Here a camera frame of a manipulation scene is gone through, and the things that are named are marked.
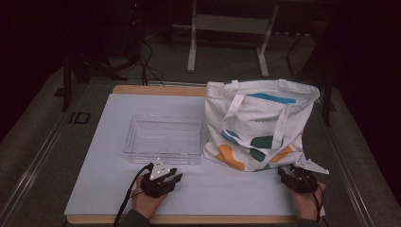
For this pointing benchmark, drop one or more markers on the black floor plate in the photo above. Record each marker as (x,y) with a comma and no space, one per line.
(79,117)

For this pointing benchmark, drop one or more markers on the metal floor rail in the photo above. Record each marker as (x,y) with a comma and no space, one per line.
(353,176)
(34,167)

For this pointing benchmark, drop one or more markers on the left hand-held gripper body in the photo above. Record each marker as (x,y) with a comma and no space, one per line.
(156,186)

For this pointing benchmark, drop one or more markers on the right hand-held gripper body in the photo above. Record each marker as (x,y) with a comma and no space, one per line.
(302,183)

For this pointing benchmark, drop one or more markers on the black metal stand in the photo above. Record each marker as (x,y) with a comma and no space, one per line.
(327,94)
(66,85)

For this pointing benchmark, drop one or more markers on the white printed tote bag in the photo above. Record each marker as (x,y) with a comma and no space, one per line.
(261,126)

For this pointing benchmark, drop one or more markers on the clear plastic container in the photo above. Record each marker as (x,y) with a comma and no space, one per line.
(164,138)

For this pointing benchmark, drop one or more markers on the person's right hand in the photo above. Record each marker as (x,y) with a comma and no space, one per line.
(309,205)

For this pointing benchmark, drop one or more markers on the white metal stand frame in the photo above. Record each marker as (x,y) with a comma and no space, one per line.
(233,23)

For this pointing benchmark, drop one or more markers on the white table mat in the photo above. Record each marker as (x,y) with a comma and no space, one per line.
(104,189)

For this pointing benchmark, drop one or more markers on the person's left hand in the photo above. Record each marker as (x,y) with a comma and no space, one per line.
(146,205)

